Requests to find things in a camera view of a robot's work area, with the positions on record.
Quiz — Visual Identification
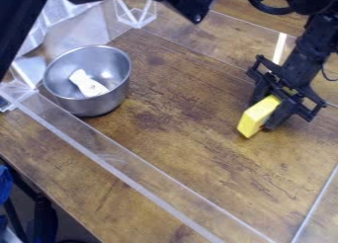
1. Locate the black table leg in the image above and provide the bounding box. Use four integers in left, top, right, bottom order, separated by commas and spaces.
0, 164, 57, 243

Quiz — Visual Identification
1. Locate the blue object at edge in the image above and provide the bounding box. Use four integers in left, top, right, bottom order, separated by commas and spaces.
0, 165, 13, 235

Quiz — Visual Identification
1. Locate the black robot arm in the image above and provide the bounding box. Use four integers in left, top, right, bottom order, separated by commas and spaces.
0, 0, 338, 130

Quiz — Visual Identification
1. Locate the white object in bowl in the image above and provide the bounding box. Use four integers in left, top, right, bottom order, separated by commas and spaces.
68, 69, 108, 98

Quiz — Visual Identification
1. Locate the clear acrylic barrier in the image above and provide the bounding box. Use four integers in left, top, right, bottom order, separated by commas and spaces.
0, 0, 338, 243

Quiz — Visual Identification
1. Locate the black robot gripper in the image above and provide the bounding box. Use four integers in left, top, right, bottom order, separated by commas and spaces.
247, 53, 326, 130

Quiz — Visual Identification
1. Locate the yellow butter block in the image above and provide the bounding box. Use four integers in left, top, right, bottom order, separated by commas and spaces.
238, 95, 282, 138

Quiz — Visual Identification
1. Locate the stainless steel bowl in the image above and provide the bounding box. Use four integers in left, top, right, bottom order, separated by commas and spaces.
43, 45, 132, 117

